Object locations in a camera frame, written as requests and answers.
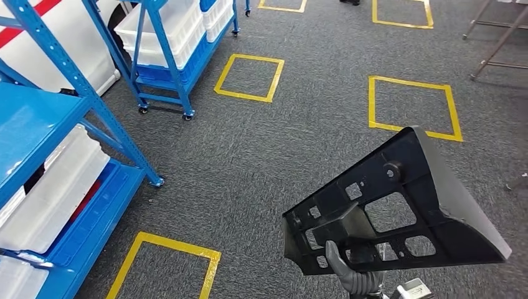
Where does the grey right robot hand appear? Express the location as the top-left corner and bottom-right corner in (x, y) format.
(324, 240), (385, 299)

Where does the black perforated plastic part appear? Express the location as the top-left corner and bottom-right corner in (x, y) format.
(282, 125), (512, 277)

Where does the blue wheeled shelf rack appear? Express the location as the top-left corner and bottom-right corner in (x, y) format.
(82, 0), (252, 121)

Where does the blue metal shelf rack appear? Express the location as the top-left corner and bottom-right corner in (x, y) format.
(0, 0), (166, 299)

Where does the yellow floor tape square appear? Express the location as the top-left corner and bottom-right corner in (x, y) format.
(368, 75), (464, 143)
(214, 54), (285, 103)
(106, 232), (222, 299)

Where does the stainless steel table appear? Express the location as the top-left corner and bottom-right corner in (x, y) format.
(461, 0), (528, 81)

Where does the red plastic bin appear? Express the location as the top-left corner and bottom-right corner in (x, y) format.
(68, 180), (102, 225)

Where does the white plastic crate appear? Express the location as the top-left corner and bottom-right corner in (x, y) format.
(0, 255), (49, 299)
(0, 123), (111, 255)
(200, 0), (235, 44)
(115, 0), (206, 70)

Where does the white car red stripe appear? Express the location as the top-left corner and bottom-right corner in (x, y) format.
(0, 0), (134, 97)

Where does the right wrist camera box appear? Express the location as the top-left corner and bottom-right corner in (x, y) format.
(390, 278), (435, 299)

